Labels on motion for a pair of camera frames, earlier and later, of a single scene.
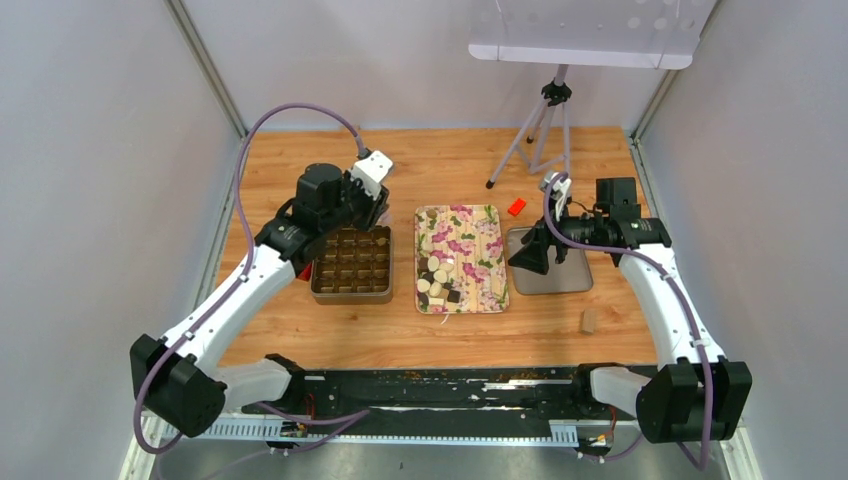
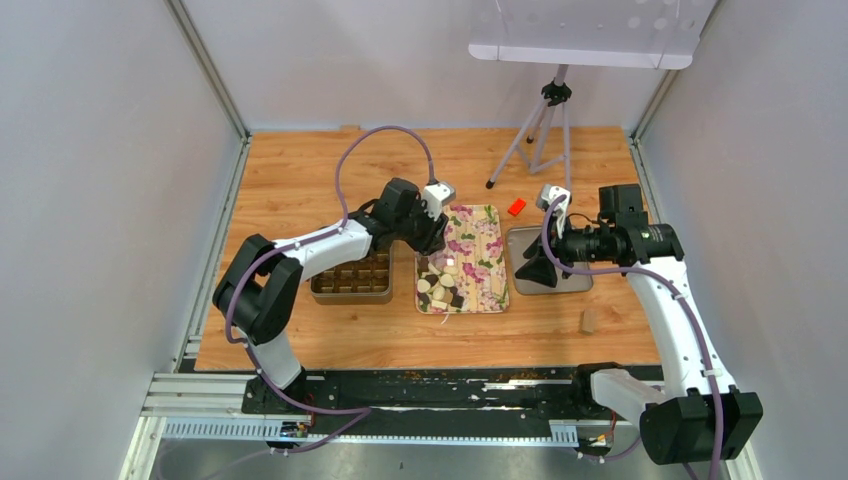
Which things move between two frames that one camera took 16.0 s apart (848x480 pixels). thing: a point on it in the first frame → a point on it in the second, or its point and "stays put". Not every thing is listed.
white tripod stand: [545, 138] stays put
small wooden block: [588, 321] stays put
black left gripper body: [357, 206] → [422, 233]
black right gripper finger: [534, 254] → [540, 267]
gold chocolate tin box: [354, 267] stays put
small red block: [516, 207] stays put
